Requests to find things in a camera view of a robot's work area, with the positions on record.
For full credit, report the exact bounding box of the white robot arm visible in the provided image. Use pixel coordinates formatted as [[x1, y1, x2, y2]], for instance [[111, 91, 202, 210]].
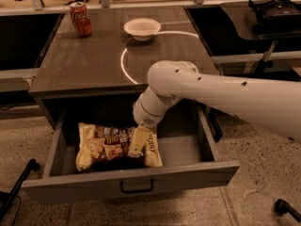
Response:
[[133, 60, 301, 142]]

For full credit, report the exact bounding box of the black drawer handle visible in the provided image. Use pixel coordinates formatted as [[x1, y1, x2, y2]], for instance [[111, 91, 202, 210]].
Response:
[[119, 179, 154, 194]]

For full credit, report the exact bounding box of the white bowl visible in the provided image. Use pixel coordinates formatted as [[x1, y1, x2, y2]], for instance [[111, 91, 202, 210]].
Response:
[[123, 18, 161, 41]]

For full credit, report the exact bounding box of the black vr headset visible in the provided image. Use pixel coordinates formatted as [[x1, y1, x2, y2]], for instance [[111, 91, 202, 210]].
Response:
[[248, 0, 301, 26]]

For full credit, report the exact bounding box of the orange soda can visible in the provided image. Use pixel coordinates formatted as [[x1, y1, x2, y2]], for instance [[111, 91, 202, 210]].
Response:
[[70, 2, 92, 38]]

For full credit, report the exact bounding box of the black caster leg right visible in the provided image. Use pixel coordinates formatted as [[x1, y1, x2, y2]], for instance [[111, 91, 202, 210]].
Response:
[[275, 199, 301, 222]]

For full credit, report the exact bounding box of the brown sea salt chip bag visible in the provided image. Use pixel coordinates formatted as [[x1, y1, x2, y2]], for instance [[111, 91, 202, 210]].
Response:
[[75, 122, 163, 171]]

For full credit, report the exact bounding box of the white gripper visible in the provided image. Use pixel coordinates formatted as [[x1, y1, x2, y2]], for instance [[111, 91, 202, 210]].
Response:
[[128, 87, 180, 158]]

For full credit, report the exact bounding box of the grey cabinet counter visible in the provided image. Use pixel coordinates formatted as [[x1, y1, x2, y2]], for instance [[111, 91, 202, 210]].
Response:
[[30, 6, 220, 126]]

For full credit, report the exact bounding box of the black stand leg left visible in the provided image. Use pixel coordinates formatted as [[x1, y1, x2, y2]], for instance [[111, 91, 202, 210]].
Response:
[[0, 159, 40, 221]]

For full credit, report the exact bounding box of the grey open top drawer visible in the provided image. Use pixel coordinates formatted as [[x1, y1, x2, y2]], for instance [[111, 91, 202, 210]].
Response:
[[22, 94, 239, 204]]

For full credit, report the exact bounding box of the black side table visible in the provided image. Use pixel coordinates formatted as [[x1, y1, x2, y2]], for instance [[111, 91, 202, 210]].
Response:
[[208, 1, 301, 142]]

